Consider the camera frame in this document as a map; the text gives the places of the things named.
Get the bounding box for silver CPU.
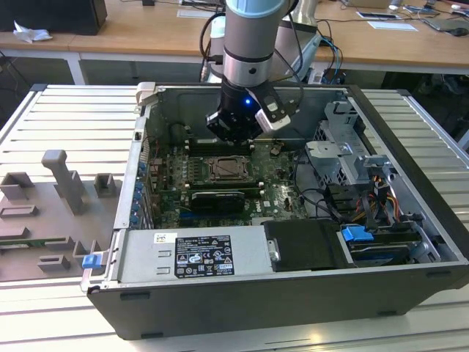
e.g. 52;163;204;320
216;160;243;177

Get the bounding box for metal socket cover frame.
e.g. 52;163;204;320
207;156;254;182

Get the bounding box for black RAM slot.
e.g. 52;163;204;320
187;150;255;156
189;186;267;194
190;180;265;188
187;139;254;144
187;142;254;148
187;146;255;152

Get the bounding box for CPU socket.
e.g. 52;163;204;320
205;154;255;183

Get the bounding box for black graphics card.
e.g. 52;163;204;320
190;189;245;214

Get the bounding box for green motherboard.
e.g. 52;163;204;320
146;141;312;228

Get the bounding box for grey plastic case latch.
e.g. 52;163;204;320
134;81;158;108

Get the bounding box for silver perforated drive cage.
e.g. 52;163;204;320
303;100;396;188

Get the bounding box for pale blue teach pendant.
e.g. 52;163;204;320
292;34;322;80

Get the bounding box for wooden desk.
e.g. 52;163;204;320
0;0;469;85

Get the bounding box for black plastic shroud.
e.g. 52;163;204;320
263;219;352;272

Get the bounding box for silver labelled power supply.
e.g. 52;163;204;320
119;225;279;283

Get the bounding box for hard disk in blue carrier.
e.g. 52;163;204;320
339;225;421;267

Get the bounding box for white paper sheet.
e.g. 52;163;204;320
367;20;418;32

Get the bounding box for black open PC case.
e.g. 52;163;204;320
82;82;469;340

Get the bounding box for black box on desk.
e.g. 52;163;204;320
0;0;108;36

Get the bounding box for grey parts rack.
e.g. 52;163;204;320
0;148;124;283

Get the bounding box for crumpled white paper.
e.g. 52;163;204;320
12;20;52;44

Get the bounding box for green RAM stick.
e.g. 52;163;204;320
0;238;51;246

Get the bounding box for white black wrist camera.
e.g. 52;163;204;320
254;87;293;133

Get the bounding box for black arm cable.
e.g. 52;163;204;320
199;13;225;67
287;20;306;113

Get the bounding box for thin red wire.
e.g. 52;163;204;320
150;136;160;177

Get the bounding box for dark looping cable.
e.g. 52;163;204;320
297;187;345;225

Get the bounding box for blue cable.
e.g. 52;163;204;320
321;35;346;86

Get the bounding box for yellow orange wire bundle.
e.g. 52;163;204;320
353;175;399;224

